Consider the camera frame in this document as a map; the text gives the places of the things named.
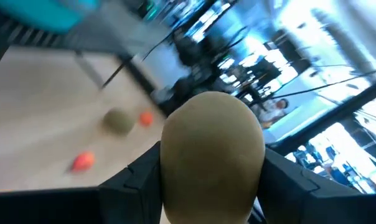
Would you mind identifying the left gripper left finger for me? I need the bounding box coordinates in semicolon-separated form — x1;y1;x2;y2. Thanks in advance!
0;141;163;224

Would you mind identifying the black perforated metal rack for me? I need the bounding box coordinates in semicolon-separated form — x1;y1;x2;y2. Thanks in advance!
0;7;129;91

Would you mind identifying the blue collapsible bowl grey rim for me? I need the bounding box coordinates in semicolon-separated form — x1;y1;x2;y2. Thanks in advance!
0;0;101;34

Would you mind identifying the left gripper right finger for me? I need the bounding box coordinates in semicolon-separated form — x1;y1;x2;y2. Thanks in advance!
255;147;376;224

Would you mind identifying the small orange toy fruit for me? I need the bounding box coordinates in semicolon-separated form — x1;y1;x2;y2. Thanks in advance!
70;151;96;173

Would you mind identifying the brown toy kiwi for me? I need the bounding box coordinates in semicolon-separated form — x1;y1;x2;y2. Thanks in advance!
159;91;266;224
102;108;136;137

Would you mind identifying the person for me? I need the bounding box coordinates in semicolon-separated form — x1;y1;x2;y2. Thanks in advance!
258;98;291;129

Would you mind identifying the round toy orange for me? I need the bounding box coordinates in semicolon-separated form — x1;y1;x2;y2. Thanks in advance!
139;111;154;128

